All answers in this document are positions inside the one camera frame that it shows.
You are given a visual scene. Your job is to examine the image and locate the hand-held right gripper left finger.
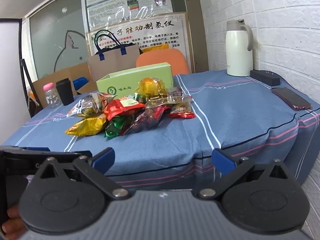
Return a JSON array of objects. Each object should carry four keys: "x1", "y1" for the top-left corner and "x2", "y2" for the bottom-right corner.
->
[{"x1": 37, "y1": 147, "x2": 130, "y2": 200}]

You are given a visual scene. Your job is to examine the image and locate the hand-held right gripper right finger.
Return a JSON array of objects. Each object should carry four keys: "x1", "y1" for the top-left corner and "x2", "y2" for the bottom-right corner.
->
[{"x1": 197, "y1": 148, "x2": 290, "y2": 200}]

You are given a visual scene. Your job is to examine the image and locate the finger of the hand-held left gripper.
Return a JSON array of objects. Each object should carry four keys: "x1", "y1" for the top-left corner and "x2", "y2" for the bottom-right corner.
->
[{"x1": 17, "y1": 146, "x2": 51, "y2": 152}]

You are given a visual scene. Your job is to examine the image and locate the pile of assorted snack packets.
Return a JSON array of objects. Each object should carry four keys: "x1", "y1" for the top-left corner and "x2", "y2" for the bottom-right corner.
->
[{"x1": 65, "y1": 77, "x2": 196, "y2": 138}]

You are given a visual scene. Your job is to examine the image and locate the green cardboard box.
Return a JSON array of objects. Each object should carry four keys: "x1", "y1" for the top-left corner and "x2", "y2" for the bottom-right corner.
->
[{"x1": 96, "y1": 62, "x2": 174, "y2": 98}]

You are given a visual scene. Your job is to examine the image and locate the person's left hand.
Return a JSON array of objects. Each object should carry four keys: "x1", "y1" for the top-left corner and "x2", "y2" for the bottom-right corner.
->
[{"x1": 0, "y1": 204, "x2": 27, "y2": 240}]

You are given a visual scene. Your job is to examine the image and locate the blue striped tablecloth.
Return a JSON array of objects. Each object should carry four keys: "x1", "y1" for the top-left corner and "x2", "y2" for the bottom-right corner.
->
[{"x1": 0, "y1": 69, "x2": 320, "y2": 195}]

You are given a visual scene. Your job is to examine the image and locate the clear bottle pink lid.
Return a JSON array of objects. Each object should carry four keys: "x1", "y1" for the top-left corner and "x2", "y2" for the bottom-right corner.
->
[{"x1": 43, "y1": 82, "x2": 61, "y2": 109}]

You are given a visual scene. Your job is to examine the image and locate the black cup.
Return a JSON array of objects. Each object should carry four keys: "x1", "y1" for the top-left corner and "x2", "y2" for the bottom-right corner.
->
[{"x1": 55, "y1": 78, "x2": 75, "y2": 106}]

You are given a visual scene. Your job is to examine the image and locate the black framed whiteboard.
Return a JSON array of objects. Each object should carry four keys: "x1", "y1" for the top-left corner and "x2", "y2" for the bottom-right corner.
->
[{"x1": 0, "y1": 18, "x2": 22, "y2": 147}]

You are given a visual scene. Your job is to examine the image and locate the black metal stand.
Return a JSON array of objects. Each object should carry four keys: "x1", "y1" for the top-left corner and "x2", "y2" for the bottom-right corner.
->
[{"x1": 20, "y1": 59, "x2": 40, "y2": 110}]

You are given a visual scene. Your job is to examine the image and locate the blue plastic item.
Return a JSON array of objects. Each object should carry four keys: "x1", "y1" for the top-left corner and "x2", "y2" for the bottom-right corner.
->
[{"x1": 72, "y1": 77, "x2": 89, "y2": 94}]

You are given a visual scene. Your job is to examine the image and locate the brown cardboard box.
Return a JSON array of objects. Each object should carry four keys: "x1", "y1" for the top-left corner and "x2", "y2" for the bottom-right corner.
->
[{"x1": 32, "y1": 61, "x2": 98, "y2": 108}]

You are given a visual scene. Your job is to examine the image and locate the smartphone with red case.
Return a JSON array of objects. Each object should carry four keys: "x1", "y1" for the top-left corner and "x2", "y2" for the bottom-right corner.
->
[{"x1": 271, "y1": 87, "x2": 312, "y2": 111}]

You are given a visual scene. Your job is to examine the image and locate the black oblong case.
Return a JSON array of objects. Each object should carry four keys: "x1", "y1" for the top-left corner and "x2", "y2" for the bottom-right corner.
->
[{"x1": 250, "y1": 70, "x2": 280, "y2": 87}]

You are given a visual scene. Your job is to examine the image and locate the white thermos jug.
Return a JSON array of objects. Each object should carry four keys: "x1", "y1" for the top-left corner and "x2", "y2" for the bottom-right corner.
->
[{"x1": 226, "y1": 19, "x2": 253, "y2": 77}]

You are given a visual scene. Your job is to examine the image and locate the frosted glass panel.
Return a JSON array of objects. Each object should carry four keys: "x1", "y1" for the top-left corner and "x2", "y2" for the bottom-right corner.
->
[{"x1": 29, "y1": 0, "x2": 88, "y2": 78}]

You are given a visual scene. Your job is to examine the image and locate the orange chair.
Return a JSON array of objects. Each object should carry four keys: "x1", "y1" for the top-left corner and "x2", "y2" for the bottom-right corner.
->
[{"x1": 136, "y1": 49, "x2": 190, "y2": 75}]

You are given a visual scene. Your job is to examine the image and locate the framed text poster board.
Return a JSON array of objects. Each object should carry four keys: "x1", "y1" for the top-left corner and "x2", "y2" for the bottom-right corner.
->
[{"x1": 85, "y1": 12, "x2": 193, "y2": 73}]

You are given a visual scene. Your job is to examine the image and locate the brown paper bag blue handles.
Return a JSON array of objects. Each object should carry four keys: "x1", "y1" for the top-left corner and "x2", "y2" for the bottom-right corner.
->
[{"x1": 88, "y1": 29, "x2": 140, "y2": 82}]

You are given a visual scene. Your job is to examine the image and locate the glossy wall poster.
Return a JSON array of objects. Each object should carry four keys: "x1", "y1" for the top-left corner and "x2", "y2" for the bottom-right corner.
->
[{"x1": 81, "y1": 0, "x2": 173, "y2": 33}]

